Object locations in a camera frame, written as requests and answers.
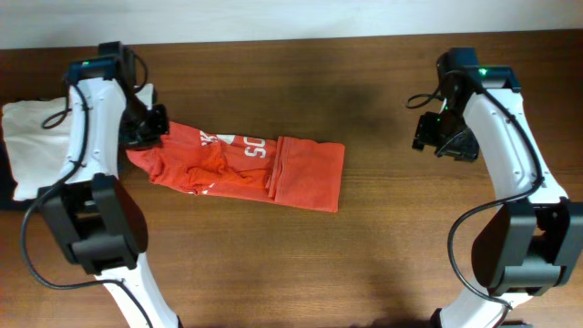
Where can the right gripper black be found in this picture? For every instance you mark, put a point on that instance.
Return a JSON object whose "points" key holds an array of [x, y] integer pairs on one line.
{"points": [[465, 151]]}

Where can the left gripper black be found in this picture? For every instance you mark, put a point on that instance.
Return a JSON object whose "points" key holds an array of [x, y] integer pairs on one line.
{"points": [[155, 139]]}

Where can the red orange t-shirt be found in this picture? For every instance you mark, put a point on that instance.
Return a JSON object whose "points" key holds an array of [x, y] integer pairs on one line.
{"points": [[288, 171]]}

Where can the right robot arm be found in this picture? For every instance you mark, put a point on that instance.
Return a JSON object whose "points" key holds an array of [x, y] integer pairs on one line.
{"points": [[526, 241]]}

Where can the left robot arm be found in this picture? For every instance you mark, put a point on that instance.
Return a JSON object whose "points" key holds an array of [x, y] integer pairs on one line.
{"points": [[94, 220]]}

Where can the folded white t-shirt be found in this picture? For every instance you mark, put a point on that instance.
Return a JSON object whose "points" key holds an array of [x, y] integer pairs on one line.
{"points": [[43, 138]]}

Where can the folded black garment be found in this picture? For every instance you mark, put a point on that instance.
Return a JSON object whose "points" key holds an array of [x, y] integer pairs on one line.
{"points": [[7, 184]]}

